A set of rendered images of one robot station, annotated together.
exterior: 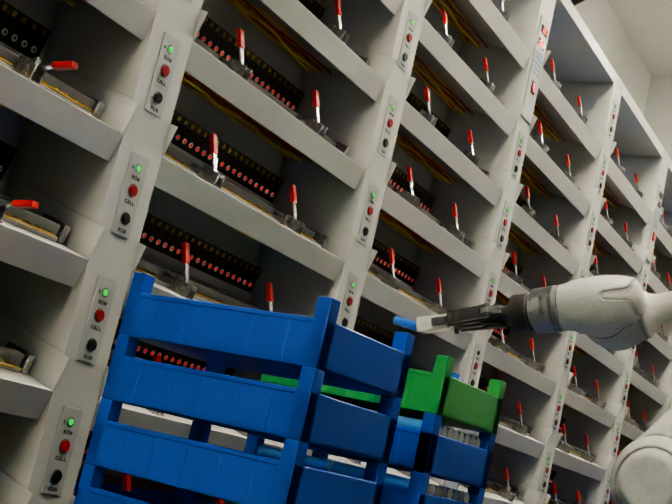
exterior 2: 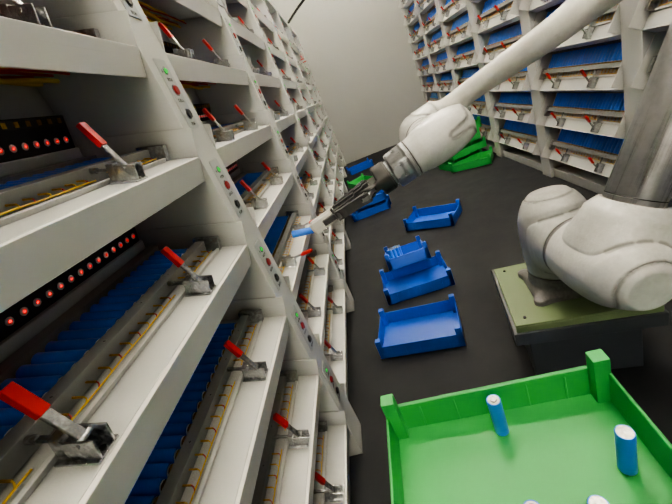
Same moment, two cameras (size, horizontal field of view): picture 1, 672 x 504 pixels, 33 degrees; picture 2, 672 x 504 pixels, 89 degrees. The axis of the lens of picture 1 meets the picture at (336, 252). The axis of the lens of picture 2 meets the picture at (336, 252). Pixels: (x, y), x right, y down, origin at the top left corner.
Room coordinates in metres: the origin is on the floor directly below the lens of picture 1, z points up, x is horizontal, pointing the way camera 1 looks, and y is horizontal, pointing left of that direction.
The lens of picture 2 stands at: (1.49, 0.06, 0.88)
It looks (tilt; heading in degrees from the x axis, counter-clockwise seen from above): 23 degrees down; 340
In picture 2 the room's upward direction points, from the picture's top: 24 degrees counter-clockwise
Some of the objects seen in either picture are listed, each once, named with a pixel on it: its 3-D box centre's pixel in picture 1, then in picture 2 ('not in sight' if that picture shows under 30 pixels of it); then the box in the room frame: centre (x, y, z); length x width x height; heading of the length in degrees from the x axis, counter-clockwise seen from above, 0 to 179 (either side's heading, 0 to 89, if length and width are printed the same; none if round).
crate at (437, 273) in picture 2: not in sight; (414, 276); (2.68, -0.67, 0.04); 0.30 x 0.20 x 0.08; 59
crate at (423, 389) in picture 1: (383, 381); (515, 461); (1.70, -0.11, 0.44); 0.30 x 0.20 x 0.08; 56
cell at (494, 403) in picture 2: not in sight; (497, 414); (1.75, -0.15, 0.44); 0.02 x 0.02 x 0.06
